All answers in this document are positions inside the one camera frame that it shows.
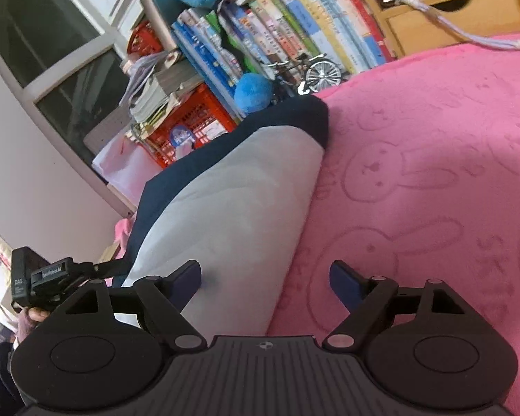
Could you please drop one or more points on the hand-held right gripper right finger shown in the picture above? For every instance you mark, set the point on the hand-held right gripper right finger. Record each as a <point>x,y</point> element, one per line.
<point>344,281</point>

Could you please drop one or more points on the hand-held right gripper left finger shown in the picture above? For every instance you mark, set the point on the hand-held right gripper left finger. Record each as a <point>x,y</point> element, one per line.
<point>188,279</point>

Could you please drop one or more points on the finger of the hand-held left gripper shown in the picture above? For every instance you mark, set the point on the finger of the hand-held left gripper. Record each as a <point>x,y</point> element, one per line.
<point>108,266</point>

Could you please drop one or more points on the white navy jacket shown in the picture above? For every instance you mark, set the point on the white navy jacket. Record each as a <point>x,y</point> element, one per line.
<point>242,190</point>

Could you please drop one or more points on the person's left forearm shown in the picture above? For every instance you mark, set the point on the person's left forearm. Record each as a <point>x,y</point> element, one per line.
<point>0,377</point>

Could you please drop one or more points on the person's left hand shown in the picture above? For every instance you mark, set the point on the person's left hand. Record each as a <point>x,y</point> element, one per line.
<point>28,323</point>

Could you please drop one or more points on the white paper bag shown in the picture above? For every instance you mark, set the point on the white paper bag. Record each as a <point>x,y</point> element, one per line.
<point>121,160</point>

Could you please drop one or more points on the grey perforated board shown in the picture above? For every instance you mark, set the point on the grey perforated board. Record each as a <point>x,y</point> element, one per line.
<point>104,132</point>

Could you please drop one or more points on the round blue badge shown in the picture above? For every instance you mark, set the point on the round blue badge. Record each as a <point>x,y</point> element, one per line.
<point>182,134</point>

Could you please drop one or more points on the pink rabbit print blanket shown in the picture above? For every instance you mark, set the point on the pink rabbit print blanket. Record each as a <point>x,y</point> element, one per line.
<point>437,160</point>

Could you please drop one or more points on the red plastic crate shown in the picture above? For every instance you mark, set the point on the red plastic crate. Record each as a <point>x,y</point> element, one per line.
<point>199,108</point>

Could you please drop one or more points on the stack of paper booklets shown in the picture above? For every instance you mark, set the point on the stack of paper booklets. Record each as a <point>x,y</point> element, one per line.
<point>156,91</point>

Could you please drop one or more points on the blue plush ball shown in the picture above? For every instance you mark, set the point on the blue plush ball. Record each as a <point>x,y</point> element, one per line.
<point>251,93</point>

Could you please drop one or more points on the model bicycle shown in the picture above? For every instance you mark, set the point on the model bicycle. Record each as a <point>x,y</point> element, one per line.
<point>323,73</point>

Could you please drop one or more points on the red plastic basket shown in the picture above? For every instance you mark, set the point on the red plastic basket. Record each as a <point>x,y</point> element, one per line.
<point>145,39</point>

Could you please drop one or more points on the beige hardcover book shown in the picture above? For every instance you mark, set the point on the beige hardcover book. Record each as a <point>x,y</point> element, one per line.
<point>158,21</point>

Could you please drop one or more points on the row of colourful children's books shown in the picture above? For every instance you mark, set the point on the row of colourful children's books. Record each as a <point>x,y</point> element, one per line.
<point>320,21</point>

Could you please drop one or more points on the wooden drawer organizer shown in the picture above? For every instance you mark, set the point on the wooden drawer organizer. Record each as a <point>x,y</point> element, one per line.
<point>481,13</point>

